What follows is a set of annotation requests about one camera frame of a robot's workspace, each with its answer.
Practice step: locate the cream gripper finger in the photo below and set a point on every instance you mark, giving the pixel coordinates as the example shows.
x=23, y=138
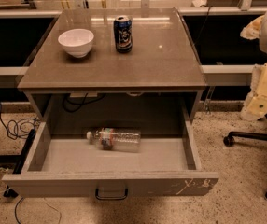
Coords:
x=255, y=104
x=252, y=30

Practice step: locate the clear plastic water bottle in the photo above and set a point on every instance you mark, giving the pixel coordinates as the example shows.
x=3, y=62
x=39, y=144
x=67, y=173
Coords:
x=115, y=139

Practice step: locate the grey cabinet with counter top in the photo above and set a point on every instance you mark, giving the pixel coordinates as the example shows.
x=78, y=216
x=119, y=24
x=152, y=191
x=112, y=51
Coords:
x=155, y=87

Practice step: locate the open grey top drawer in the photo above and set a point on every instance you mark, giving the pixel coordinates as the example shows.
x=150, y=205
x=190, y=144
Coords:
x=68, y=166

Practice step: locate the black bar beside drawer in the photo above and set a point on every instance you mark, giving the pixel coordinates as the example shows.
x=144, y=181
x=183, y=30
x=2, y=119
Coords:
x=9, y=192

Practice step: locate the dark blue soda can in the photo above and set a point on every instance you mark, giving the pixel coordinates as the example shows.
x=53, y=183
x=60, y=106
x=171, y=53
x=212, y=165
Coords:
x=123, y=34

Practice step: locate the white ceramic bowl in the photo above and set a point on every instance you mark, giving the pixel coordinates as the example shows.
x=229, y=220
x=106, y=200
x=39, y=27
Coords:
x=76, y=42

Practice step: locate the black drawer handle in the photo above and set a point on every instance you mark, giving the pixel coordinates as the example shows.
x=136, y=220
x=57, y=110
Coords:
x=111, y=195

